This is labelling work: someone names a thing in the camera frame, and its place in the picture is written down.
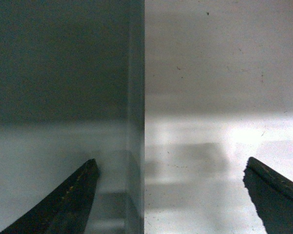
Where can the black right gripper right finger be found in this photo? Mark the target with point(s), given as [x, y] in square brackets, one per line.
[272, 195]

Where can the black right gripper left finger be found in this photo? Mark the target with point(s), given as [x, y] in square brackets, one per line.
[65, 210]

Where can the grey rectangular serving tray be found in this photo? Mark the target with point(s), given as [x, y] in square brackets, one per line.
[72, 83]

